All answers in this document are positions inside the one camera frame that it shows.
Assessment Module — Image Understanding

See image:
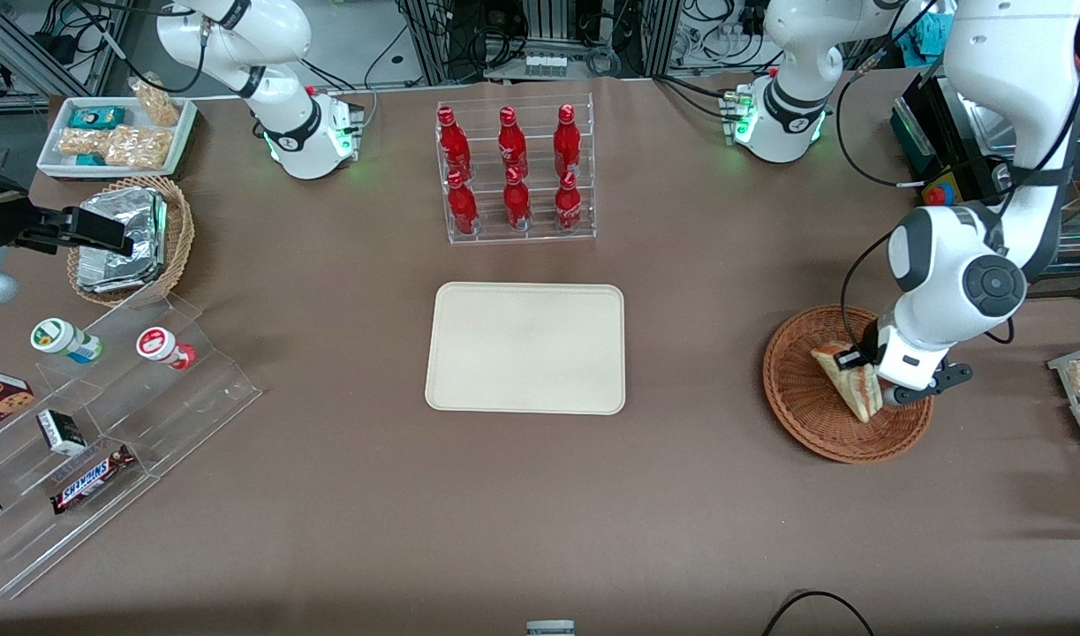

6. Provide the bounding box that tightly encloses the triangle sandwich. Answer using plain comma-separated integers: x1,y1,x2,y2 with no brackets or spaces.
812,343,885,423

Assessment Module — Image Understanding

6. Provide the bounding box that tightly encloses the large round wicker basket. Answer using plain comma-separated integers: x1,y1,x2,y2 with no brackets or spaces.
763,305,934,465

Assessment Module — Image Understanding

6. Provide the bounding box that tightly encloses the white rectangular snack tray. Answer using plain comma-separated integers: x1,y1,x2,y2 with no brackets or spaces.
36,95,198,180

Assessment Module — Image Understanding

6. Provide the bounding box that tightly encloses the small wicker basket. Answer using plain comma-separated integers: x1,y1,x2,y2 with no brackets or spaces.
67,175,196,308

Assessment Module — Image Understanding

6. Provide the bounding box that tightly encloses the grey rimmed snack tray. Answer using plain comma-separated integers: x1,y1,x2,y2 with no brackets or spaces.
1047,343,1080,487

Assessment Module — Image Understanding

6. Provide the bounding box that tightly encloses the cream plastic tray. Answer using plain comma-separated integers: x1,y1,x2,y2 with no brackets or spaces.
425,282,626,415

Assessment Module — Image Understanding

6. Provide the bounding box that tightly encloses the silver foil wrapped pack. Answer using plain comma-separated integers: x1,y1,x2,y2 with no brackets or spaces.
76,187,168,294

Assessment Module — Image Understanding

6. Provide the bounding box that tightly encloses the clear bag of snacks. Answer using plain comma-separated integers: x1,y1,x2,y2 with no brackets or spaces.
105,125,174,170
129,76,181,127
58,128,112,160

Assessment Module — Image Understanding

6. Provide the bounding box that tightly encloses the green lid yogurt cup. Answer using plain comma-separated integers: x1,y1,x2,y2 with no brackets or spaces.
31,318,103,365

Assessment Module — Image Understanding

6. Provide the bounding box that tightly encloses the teal snack box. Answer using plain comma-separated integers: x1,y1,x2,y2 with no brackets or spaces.
69,106,127,131

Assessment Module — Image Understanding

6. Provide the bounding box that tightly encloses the red lid yogurt cup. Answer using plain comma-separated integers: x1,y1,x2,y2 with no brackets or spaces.
136,327,196,370

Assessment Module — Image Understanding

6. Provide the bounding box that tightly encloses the red cookie box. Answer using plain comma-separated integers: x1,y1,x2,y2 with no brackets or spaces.
0,367,35,438

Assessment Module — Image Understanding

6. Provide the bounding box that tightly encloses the clear acrylic stepped display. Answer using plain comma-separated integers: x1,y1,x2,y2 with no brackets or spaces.
0,291,262,602

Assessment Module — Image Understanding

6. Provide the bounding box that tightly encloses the small black white box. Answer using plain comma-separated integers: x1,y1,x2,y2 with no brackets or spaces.
36,409,87,458

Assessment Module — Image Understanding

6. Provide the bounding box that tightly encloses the black food warmer cabinet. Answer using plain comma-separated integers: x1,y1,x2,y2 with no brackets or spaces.
891,53,1080,297

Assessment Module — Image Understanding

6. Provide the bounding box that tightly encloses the steel food pan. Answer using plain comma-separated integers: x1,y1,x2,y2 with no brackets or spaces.
962,93,1019,153

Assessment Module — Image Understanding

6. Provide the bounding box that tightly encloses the snickers chocolate bar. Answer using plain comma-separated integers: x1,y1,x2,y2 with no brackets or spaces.
49,444,137,515

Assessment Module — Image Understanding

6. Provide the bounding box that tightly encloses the red cola bottle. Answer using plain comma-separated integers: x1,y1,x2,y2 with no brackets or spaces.
502,166,532,231
554,104,583,178
497,106,527,178
555,170,585,232
447,170,479,235
439,106,470,178

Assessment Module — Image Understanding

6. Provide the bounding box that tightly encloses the clear acrylic bottle rack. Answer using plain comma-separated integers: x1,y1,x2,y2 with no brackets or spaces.
435,93,597,246

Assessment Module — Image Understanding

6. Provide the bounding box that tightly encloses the black cable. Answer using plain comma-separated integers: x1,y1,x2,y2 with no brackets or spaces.
762,590,876,636

